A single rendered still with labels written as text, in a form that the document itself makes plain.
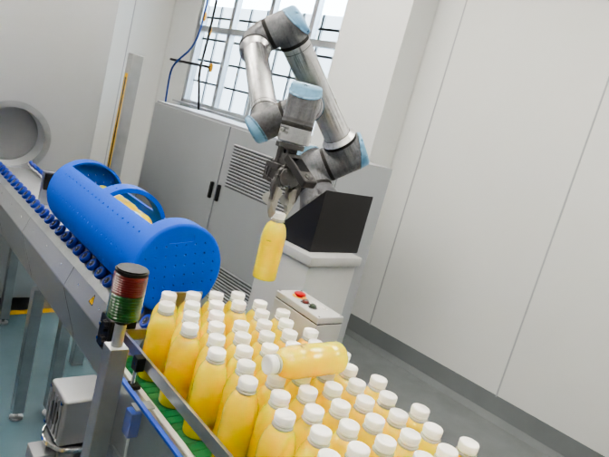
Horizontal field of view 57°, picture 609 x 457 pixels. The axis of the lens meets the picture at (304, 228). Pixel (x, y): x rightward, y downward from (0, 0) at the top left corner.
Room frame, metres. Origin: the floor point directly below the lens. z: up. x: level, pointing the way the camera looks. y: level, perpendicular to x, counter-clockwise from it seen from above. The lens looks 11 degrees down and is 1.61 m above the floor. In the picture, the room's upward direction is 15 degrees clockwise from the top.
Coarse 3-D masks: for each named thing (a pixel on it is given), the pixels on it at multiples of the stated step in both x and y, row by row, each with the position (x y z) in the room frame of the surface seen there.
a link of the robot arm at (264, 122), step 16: (256, 32) 2.10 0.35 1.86; (240, 48) 2.09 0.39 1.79; (256, 48) 2.02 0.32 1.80; (272, 48) 2.15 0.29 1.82; (256, 64) 1.92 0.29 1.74; (256, 80) 1.84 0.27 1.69; (272, 80) 1.89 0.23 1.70; (256, 96) 1.76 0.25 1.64; (272, 96) 1.77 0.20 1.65; (256, 112) 1.68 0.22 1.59; (272, 112) 1.66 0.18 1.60; (256, 128) 1.66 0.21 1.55; (272, 128) 1.66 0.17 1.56
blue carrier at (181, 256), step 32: (64, 192) 1.99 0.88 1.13; (96, 192) 1.86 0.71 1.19; (128, 192) 1.87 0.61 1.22; (64, 224) 2.01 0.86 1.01; (96, 224) 1.73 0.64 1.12; (128, 224) 1.62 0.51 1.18; (160, 224) 1.56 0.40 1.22; (192, 224) 1.59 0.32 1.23; (96, 256) 1.75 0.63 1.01; (128, 256) 1.53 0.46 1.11; (160, 256) 1.54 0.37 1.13; (192, 256) 1.60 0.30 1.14; (160, 288) 1.55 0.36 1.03; (192, 288) 1.62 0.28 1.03
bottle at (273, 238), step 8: (272, 224) 1.53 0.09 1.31; (280, 224) 1.54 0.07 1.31; (264, 232) 1.54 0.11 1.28; (272, 232) 1.52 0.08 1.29; (280, 232) 1.53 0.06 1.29; (264, 240) 1.53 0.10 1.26; (272, 240) 1.52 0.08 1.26; (280, 240) 1.53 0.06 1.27; (264, 248) 1.53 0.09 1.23; (272, 248) 1.52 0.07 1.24; (280, 248) 1.54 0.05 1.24; (256, 256) 1.54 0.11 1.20; (264, 256) 1.52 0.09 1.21; (272, 256) 1.52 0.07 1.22; (280, 256) 1.54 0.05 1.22; (256, 264) 1.53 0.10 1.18; (264, 264) 1.52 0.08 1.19; (272, 264) 1.53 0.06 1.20; (256, 272) 1.53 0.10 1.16; (264, 272) 1.52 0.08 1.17; (272, 272) 1.53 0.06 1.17; (264, 280) 1.52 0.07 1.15; (272, 280) 1.53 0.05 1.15
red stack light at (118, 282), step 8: (112, 280) 0.99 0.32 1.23; (120, 280) 0.98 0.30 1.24; (128, 280) 0.98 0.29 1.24; (136, 280) 0.98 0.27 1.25; (144, 280) 1.00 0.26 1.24; (112, 288) 0.99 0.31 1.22; (120, 288) 0.98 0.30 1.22; (128, 288) 0.98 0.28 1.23; (136, 288) 0.99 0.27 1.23; (144, 288) 1.00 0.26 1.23; (120, 296) 0.98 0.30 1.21; (128, 296) 0.98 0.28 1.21; (136, 296) 0.99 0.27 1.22
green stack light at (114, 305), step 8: (112, 296) 0.98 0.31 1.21; (144, 296) 1.02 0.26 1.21; (112, 304) 0.98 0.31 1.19; (120, 304) 0.98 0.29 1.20; (128, 304) 0.98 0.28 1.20; (136, 304) 0.99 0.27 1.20; (112, 312) 0.98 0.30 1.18; (120, 312) 0.98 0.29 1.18; (128, 312) 0.98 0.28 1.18; (136, 312) 0.99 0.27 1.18; (112, 320) 0.98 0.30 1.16; (120, 320) 0.98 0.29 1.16; (128, 320) 0.98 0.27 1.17; (136, 320) 1.00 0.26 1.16
